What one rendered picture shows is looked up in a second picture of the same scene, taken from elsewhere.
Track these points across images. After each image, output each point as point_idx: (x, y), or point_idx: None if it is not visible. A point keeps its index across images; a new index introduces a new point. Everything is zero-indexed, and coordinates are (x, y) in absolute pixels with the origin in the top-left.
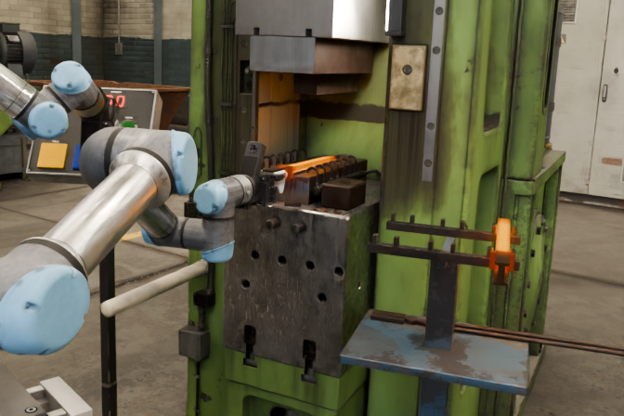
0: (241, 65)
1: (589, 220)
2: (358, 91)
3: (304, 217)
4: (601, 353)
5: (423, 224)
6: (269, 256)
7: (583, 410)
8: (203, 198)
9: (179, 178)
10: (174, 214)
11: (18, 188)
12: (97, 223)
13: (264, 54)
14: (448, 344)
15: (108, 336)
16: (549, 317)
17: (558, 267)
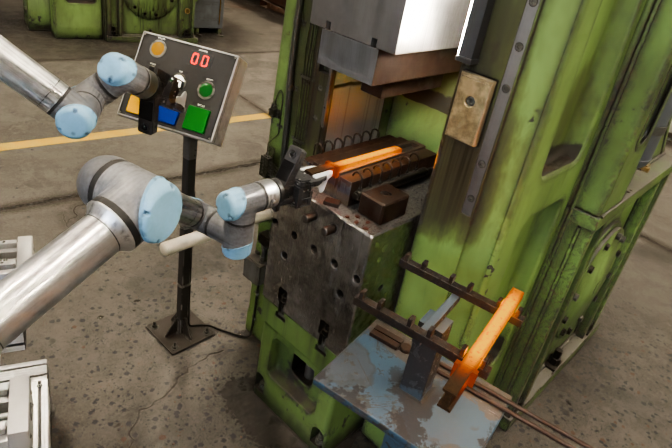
0: None
1: None
2: (446, 82)
3: (336, 221)
4: (652, 348)
5: (435, 272)
6: (304, 241)
7: (601, 408)
8: (222, 205)
9: (144, 235)
10: (202, 207)
11: (210, 44)
12: (25, 295)
13: (331, 51)
14: (419, 396)
15: (183, 251)
16: (619, 292)
17: (657, 236)
